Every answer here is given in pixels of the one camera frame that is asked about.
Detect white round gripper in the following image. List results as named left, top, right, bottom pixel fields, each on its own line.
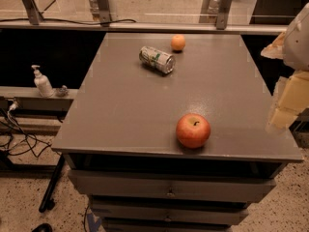
left=261, top=3, right=309, bottom=133

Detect red yellow apple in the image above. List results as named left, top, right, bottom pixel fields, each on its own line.
left=176, top=113, right=211, bottom=149

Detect green white 7up can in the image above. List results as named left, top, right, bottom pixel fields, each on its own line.
left=139, top=46, right=176, bottom=74

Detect orange fruit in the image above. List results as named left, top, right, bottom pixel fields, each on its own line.
left=171, top=35, right=185, bottom=51

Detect grey drawer cabinet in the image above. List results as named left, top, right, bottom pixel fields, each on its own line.
left=53, top=33, right=302, bottom=232

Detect top grey drawer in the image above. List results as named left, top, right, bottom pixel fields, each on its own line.
left=68, top=170, right=276, bottom=203

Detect grey drawer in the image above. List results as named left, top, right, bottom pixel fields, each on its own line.
left=92, top=200, right=248, bottom=225
left=68, top=170, right=276, bottom=203

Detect small grey metal object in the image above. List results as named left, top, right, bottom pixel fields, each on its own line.
left=56, top=85, right=69, bottom=97

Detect white pump soap bottle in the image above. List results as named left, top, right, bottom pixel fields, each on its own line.
left=31, top=65, right=54, bottom=98

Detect black leaning bar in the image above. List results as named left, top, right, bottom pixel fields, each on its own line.
left=39, top=156, right=65, bottom=213

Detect right metal bracket post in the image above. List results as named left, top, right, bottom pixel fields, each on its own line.
left=216, top=0, right=232, bottom=30

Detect metal bracket post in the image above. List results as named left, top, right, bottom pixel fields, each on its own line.
left=216, top=0, right=232, bottom=30
left=97, top=0, right=111, bottom=23
left=21, top=0, right=42, bottom=25

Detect middle metal bracket post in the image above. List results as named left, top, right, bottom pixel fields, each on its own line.
left=97, top=0, right=111, bottom=23

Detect left metal bracket post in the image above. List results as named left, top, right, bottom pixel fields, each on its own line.
left=21, top=0, right=42, bottom=25

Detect black cable on rail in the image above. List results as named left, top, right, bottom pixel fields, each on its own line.
left=0, top=0, right=137, bottom=27

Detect black cable bundle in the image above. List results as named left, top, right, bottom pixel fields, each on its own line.
left=0, top=98, right=54, bottom=159

